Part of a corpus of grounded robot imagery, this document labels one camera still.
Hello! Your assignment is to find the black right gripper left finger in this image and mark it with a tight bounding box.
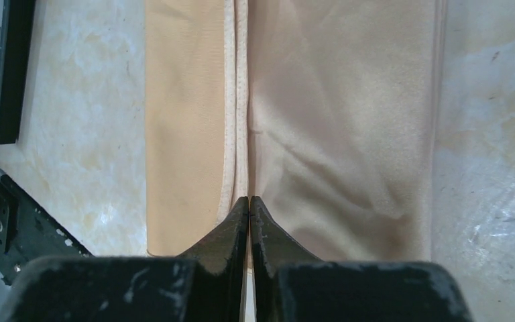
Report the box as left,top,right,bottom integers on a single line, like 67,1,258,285
0,197,249,321

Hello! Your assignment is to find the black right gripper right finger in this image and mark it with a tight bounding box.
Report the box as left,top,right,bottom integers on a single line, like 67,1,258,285
249,197,472,321

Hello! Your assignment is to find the orange cloth napkin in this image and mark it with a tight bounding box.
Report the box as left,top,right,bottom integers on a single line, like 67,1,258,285
145,1,447,260

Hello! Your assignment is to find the black white checkerboard mat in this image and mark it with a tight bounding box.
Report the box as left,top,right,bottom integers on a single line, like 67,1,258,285
0,0,36,146

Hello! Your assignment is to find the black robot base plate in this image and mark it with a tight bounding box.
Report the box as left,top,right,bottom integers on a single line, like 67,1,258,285
0,169,91,285

